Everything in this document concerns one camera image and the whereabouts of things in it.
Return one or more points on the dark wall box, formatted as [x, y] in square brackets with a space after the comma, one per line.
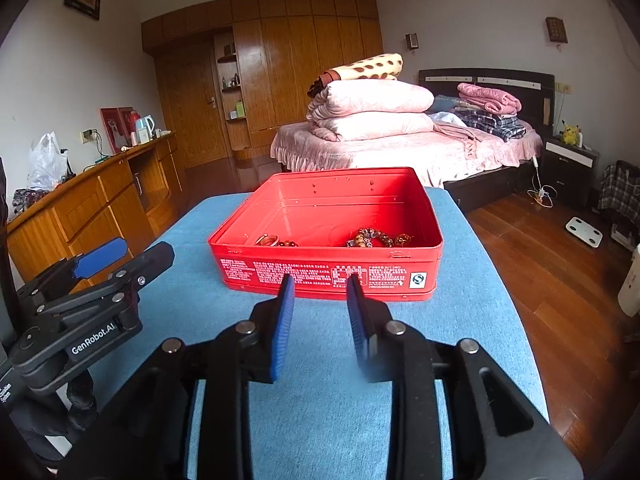
[412, 41]

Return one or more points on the small brown wall frame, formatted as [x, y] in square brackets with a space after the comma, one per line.
[556, 30]

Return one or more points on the white appliance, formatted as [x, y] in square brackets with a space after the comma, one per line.
[631, 285]

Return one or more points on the plaid clothing pile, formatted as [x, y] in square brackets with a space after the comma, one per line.
[495, 127]

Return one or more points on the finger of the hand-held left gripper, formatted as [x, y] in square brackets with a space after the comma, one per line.
[150, 265]
[100, 259]

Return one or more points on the red brown jade bangle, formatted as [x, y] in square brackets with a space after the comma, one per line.
[268, 240]

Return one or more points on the red picture frame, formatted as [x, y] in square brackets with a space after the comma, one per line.
[112, 130]

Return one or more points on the yellow plush toy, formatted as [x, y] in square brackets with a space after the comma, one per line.
[570, 133]

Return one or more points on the bedside wall socket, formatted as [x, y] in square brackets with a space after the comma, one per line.
[565, 87]

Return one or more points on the pale electric kettle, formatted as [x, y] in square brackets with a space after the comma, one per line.
[146, 127]

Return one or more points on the person's left hand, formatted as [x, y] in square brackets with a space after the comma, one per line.
[82, 400]

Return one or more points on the dark patterned cloth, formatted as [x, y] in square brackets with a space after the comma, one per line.
[30, 200]

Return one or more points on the spotted beige blanket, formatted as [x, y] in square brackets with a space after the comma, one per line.
[370, 67]

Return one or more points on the folded pink knit blanket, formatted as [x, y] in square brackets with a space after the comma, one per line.
[487, 97]

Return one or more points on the dark nightstand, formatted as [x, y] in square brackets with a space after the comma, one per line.
[567, 175]

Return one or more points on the wooden wardrobe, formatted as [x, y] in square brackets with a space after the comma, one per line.
[300, 60]

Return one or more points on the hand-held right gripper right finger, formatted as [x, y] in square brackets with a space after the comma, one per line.
[357, 320]

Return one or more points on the red tin box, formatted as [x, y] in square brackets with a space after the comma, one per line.
[325, 210]

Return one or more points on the wooden door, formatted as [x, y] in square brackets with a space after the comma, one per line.
[197, 110]

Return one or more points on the white bathroom scale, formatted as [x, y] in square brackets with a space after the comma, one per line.
[585, 232]

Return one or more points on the wall socket with plug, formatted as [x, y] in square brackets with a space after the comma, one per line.
[88, 135]

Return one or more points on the white plastic bag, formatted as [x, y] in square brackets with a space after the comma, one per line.
[47, 160]

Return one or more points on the wooden sideboard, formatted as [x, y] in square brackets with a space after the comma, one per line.
[75, 210]

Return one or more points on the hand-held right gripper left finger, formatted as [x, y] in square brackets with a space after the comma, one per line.
[282, 330]

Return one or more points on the red thermos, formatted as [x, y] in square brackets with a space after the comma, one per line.
[134, 125]

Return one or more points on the folded pink quilt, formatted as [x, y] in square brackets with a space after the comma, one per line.
[370, 97]
[370, 126]

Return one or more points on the bed with pink bedspread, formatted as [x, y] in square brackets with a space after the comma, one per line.
[450, 155]

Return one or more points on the blue tablecloth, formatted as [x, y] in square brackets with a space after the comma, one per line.
[320, 410]

